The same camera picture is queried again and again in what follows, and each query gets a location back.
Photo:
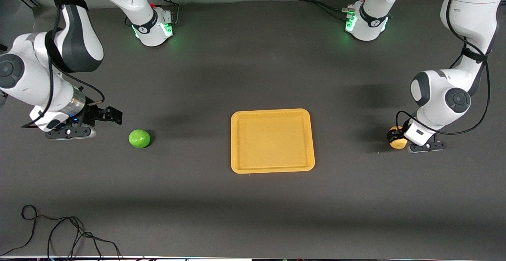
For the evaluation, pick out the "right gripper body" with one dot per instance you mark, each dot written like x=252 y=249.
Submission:
x=91 y=114

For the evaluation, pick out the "yellow-brown potato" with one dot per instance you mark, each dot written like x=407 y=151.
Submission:
x=398 y=145

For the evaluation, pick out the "green apple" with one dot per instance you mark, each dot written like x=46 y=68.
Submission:
x=139 y=139

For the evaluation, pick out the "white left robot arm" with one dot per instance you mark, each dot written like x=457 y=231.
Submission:
x=435 y=87

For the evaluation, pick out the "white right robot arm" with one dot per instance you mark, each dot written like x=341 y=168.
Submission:
x=35 y=55

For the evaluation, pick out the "yellow plastic tray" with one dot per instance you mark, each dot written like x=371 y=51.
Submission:
x=272 y=142

